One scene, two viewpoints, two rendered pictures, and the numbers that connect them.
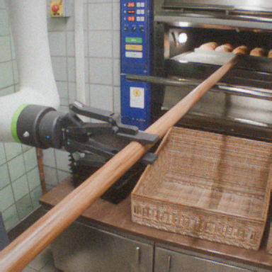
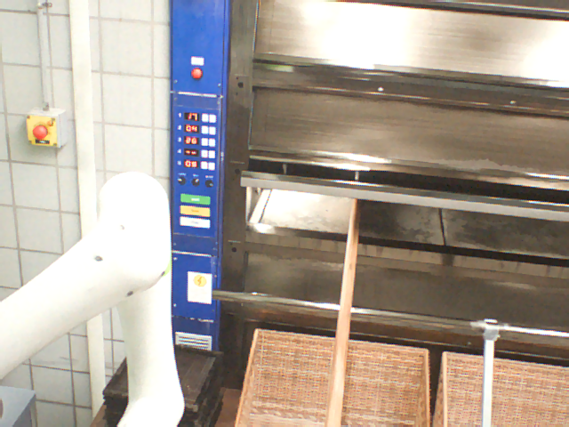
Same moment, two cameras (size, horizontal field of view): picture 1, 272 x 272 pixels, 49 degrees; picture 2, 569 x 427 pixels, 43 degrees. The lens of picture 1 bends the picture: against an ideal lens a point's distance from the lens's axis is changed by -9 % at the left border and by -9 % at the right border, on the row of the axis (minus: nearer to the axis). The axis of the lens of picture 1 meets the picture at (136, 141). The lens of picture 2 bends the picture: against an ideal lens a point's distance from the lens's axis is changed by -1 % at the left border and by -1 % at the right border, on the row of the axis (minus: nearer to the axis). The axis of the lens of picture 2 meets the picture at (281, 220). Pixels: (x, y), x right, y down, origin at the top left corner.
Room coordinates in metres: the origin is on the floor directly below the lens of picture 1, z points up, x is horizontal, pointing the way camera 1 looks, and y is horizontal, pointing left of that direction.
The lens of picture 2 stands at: (-0.37, 0.42, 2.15)
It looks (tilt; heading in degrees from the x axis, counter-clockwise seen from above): 25 degrees down; 341
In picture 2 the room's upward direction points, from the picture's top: 4 degrees clockwise
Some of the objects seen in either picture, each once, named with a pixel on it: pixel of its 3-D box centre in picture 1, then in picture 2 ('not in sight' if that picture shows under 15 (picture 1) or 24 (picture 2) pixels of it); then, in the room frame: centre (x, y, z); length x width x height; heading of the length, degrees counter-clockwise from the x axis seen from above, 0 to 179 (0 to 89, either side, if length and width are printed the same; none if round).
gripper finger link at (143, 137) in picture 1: (137, 136); not in sight; (0.53, 0.00, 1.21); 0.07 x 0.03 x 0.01; 65
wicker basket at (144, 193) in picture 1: (210, 181); (332, 420); (1.21, -0.33, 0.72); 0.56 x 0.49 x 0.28; 66
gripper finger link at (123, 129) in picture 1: (123, 124); not in sight; (0.54, 0.02, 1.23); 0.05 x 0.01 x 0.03; 65
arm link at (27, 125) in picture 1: (41, 125); not in sight; (0.63, 0.20, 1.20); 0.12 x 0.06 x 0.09; 155
